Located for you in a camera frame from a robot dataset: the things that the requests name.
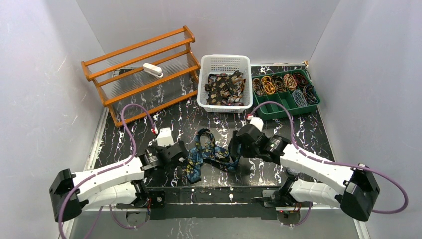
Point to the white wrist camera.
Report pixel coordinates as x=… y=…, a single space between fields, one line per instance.
x=257 y=122
x=164 y=137

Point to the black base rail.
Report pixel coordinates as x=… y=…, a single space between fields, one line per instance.
x=211 y=201

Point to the orange wooden rack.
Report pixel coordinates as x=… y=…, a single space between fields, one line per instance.
x=119 y=77

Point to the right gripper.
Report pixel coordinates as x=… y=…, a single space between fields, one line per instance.
x=237 y=144

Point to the rolled yellow tie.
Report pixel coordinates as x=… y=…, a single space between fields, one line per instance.
x=267 y=84

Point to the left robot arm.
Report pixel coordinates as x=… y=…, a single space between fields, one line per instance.
x=71 y=193

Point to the white plastic basket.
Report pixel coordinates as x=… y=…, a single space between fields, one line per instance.
x=216 y=64

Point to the blue floral tie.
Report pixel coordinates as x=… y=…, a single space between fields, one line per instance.
x=207 y=151

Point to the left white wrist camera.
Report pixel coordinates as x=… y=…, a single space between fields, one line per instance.
x=164 y=137

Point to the rolled multicolour tie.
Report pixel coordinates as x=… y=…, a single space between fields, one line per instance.
x=257 y=87

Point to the rolled dark brown tie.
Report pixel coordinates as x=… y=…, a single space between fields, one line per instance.
x=278 y=83

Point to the clear round tape roll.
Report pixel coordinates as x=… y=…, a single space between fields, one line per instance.
x=291 y=171

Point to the green divided tray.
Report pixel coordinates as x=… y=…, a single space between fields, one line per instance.
x=281 y=100

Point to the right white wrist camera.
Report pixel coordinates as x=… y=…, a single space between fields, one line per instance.
x=257 y=122

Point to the rolled light blue tie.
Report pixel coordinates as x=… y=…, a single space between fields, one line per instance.
x=299 y=98

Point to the dark brown patterned tie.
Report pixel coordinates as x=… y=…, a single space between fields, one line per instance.
x=225 y=89

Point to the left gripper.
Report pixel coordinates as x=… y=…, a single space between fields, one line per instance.
x=179 y=153

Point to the rolled orange brown tie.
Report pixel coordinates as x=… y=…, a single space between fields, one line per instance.
x=290 y=82

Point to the rolled dark navy tie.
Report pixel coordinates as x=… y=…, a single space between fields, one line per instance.
x=309 y=94

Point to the rolled dark red tie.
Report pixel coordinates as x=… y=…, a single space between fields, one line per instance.
x=300 y=79

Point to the white stapler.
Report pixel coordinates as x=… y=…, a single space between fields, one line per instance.
x=153 y=70

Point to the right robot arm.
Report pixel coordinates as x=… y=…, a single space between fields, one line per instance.
x=352 y=189

